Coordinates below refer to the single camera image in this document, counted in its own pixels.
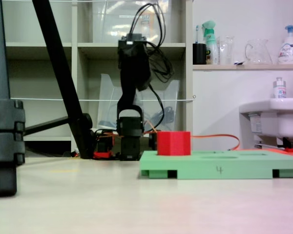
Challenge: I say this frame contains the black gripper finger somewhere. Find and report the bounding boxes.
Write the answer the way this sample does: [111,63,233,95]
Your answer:
[120,136,131,161]
[130,136,142,161]

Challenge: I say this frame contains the red octagonal pillar block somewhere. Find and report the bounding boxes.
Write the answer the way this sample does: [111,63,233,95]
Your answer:
[157,131,192,156]

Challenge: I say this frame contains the large flat orange block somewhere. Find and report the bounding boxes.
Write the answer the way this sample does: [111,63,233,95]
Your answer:
[241,147,293,154]

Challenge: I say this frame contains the red and black table clamp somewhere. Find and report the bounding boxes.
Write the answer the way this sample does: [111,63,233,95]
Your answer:
[92,129,118,159]

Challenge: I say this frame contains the clear plastic file holder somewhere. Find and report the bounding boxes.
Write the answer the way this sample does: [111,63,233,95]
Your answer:
[97,73,180,134]

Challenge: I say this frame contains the green shape sorting board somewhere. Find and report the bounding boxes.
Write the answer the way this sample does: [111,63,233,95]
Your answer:
[138,150,293,180]

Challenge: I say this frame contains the white shelving unit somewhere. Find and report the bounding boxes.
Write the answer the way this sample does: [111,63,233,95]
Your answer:
[1,0,194,147]

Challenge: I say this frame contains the black tripod brace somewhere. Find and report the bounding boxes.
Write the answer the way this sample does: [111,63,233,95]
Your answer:
[24,116,70,137]

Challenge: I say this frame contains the black cup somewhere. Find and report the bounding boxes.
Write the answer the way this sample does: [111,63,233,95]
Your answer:
[192,43,208,65]

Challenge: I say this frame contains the clear plastic storage box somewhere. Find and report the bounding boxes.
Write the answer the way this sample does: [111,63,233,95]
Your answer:
[91,0,173,43]

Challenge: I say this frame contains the green spray bottle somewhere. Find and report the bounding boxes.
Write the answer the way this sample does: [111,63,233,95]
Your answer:
[202,20,219,65]

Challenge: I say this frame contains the clear glass beaker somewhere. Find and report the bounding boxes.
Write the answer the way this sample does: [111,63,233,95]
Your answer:
[218,35,235,65]

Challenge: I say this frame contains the light wooden ledge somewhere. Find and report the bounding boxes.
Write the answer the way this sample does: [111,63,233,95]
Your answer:
[192,64,293,71]

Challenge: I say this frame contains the clear glass jug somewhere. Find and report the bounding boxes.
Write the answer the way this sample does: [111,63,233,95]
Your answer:
[245,39,273,65]

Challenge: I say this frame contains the white sink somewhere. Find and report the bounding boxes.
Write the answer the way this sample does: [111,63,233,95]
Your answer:
[238,97,293,147]

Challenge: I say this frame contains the small clear sanitizer bottle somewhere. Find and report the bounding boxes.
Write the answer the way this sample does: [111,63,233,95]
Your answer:
[272,77,288,99]

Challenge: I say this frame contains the white foam soap bottle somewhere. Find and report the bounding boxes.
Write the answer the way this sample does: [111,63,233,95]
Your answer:
[277,25,293,65]

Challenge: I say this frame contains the thin black wire pair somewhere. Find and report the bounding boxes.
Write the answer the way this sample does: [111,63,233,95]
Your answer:
[148,84,166,127]

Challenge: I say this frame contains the black servo cable loop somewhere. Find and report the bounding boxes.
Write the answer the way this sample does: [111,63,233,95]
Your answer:
[130,2,167,47]
[146,41,174,83]

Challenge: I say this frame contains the thin orange wire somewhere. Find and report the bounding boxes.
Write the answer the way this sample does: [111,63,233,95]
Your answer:
[190,133,240,151]

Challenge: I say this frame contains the white string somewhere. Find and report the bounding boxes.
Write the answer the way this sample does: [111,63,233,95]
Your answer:
[11,96,196,102]

